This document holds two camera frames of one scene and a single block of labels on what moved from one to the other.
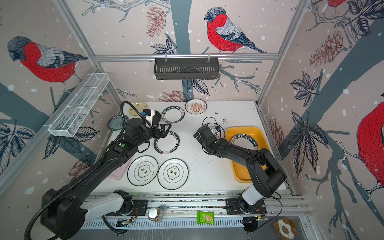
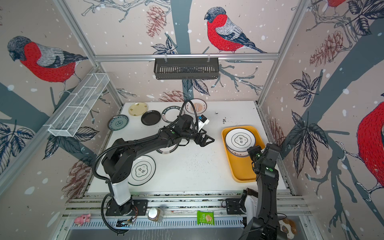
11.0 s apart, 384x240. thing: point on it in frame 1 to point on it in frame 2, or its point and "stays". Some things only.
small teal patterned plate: [116, 123] stays
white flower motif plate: [142, 171] stays
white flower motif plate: [173, 173] to [240, 139]
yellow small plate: [139, 106] stays
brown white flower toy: [285, 228] stays
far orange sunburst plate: [196, 106] stays
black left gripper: [163, 132] to [203, 143]
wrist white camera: [149, 118] to [202, 121]
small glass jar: [155, 214] stays
